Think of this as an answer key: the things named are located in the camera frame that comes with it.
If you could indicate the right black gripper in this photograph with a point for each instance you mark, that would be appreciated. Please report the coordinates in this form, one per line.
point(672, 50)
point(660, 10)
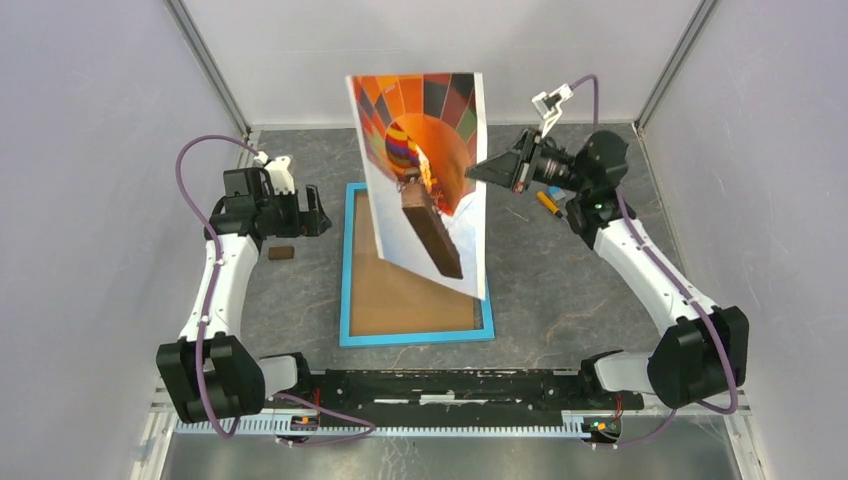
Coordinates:
point(514, 168)

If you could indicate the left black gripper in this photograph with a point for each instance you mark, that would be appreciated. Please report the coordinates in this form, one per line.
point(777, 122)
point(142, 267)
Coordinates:
point(310, 223)

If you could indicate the yellow handled screwdriver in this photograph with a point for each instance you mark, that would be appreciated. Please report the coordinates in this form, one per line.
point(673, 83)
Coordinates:
point(545, 200)

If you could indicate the hot air balloon photo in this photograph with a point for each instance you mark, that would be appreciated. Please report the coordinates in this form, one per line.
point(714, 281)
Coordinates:
point(424, 128)

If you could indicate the blue picture frame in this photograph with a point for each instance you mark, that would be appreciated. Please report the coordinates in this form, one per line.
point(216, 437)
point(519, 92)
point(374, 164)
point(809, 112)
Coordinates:
point(384, 305)

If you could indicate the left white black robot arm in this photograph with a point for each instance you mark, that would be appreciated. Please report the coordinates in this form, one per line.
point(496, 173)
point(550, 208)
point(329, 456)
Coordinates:
point(207, 371)

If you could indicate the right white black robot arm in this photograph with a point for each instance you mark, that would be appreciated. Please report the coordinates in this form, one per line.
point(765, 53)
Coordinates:
point(701, 357)

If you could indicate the small brown block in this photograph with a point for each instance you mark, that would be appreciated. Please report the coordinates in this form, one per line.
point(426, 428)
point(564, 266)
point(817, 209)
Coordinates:
point(280, 253)

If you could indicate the small blue eraser block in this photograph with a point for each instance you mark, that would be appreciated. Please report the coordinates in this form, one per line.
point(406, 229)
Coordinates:
point(556, 194)

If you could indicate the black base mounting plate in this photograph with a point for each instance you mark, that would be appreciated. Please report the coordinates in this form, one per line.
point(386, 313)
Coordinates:
point(457, 398)

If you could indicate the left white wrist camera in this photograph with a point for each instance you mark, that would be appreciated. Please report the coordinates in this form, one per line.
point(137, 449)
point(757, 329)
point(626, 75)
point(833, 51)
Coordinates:
point(278, 168)

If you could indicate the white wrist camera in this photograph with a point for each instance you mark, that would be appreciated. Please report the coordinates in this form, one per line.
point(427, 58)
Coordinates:
point(549, 107)
point(278, 168)

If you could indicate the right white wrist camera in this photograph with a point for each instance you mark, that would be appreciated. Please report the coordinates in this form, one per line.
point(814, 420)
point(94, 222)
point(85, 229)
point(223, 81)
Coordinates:
point(549, 107)

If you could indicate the light blue cable comb strip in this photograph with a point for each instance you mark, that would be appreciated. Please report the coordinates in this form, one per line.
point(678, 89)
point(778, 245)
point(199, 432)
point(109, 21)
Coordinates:
point(280, 424)

